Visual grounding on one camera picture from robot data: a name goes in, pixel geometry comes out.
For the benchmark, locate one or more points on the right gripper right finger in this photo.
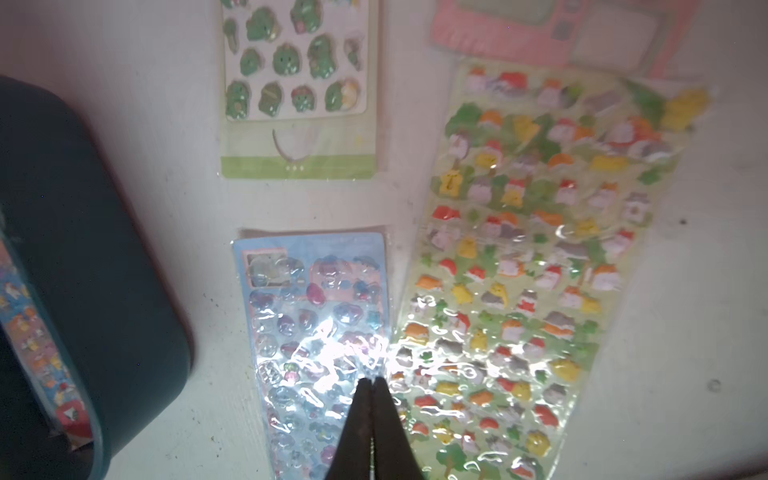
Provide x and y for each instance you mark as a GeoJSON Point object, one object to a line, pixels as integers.
{"type": "Point", "coordinates": [393, 455]}

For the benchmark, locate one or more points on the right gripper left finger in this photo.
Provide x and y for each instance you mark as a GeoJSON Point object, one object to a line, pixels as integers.
{"type": "Point", "coordinates": [352, 460]}

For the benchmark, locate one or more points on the green animal sticker sheet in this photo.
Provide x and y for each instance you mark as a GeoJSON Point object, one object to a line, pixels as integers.
{"type": "Point", "coordinates": [545, 183]}

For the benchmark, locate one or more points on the teal storage box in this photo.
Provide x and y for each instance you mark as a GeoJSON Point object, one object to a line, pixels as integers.
{"type": "Point", "coordinates": [97, 287]}

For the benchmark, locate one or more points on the red blue sticker sheet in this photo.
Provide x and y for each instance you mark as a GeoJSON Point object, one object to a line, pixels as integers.
{"type": "Point", "coordinates": [52, 383]}

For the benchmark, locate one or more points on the white animal sticker sheet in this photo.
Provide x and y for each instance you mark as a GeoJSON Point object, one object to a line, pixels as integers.
{"type": "Point", "coordinates": [299, 95]}

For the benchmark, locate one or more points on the pink sticker sheet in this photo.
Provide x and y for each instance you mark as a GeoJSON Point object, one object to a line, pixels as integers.
{"type": "Point", "coordinates": [636, 38]}

